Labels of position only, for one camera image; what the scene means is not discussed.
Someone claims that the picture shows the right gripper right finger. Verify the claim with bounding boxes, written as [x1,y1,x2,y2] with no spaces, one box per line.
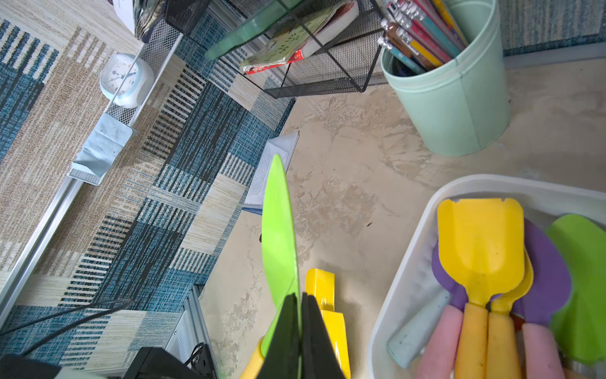
[301,292,346,379]

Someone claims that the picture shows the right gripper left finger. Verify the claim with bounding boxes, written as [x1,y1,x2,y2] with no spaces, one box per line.
[257,294,300,379]

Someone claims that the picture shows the light blue shovel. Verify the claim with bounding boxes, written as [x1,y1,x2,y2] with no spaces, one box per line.
[387,290,451,369]

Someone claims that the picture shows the purple shovel pink handle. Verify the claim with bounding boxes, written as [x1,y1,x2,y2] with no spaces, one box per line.
[415,244,468,378]
[513,220,572,378]

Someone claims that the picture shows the yellow shovel blue tip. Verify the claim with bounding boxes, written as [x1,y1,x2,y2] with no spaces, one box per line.
[486,250,534,379]

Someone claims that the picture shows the green shovel wooden handle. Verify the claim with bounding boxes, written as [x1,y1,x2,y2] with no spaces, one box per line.
[546,214,605,366]

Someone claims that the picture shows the white plastic storage box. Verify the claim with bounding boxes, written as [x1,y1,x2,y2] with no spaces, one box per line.
[367,175,605,378]

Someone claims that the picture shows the white FOLIO-02 box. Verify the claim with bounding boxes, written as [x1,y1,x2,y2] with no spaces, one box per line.
[111,0,140,36]

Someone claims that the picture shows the light blue cloth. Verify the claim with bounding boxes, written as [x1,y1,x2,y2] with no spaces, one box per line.
[69,113,134,186]

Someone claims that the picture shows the green pen holder cup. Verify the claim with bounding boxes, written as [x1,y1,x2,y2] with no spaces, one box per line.
[380,1,511,156]

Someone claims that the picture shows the white round clock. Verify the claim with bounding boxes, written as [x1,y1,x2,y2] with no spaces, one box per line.
[99,54,155,109]

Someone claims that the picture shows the colourful book on shelf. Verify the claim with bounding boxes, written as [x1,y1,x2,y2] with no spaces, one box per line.
[239,1,360,74]

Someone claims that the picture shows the green book on shelf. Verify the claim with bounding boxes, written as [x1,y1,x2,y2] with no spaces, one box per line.
[205,0,301,60]

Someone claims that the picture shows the pens in cup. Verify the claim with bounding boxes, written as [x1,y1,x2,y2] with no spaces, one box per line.
[377,0,469,76]

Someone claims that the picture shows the black wire shelf rack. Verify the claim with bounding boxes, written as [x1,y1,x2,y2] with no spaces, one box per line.
[165,1,383,99]

